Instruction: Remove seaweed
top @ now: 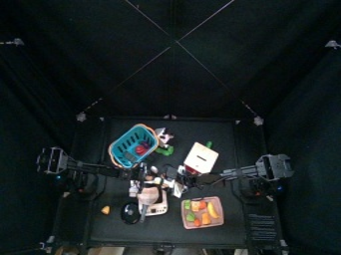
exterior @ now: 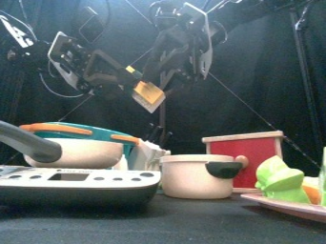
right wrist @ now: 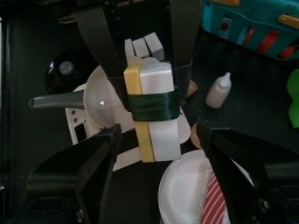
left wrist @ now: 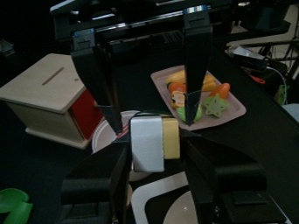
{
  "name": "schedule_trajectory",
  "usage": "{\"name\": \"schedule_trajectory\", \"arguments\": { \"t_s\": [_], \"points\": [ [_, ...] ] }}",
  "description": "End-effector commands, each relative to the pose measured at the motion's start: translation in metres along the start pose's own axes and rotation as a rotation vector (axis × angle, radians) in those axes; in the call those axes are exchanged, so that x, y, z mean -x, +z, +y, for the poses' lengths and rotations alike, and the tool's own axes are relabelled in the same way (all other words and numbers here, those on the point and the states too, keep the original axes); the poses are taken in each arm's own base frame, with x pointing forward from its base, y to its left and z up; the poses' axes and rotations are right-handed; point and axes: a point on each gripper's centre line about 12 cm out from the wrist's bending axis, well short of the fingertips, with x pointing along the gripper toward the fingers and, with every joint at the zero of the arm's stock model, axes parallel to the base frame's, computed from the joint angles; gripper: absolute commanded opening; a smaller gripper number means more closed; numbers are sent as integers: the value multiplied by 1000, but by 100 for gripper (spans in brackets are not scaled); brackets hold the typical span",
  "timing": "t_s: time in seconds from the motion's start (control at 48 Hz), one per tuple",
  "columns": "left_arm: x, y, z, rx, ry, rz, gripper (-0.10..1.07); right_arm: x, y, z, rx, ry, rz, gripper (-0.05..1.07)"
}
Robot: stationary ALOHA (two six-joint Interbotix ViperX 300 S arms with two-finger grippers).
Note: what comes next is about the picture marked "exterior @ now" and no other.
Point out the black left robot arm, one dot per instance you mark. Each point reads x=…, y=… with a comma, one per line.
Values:
x=25, y=50

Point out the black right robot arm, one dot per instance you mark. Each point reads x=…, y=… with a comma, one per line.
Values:
x=237, y=19

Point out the teal basket with orange rim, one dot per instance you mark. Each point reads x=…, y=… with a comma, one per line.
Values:
x=97, y=132

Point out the small toy figure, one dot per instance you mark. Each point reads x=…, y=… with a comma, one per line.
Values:
x=144, y=155

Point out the white grey toy stove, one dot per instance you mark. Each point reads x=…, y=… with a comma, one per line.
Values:
x=84, y=190

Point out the green toy vegetable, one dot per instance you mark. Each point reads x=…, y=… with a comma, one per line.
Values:
x=277, y=181

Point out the pink tray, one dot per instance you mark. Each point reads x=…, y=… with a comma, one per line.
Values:
x=288, y=207

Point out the black frame post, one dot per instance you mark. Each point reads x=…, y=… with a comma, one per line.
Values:
x=161, y=111

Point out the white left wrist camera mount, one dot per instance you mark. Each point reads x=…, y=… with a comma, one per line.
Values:
x=57, y=47

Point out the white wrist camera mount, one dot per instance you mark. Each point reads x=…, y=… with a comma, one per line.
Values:
x=204, y=47
x=57, y=47

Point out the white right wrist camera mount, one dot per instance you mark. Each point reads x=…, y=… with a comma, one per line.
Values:
x=204, y=47

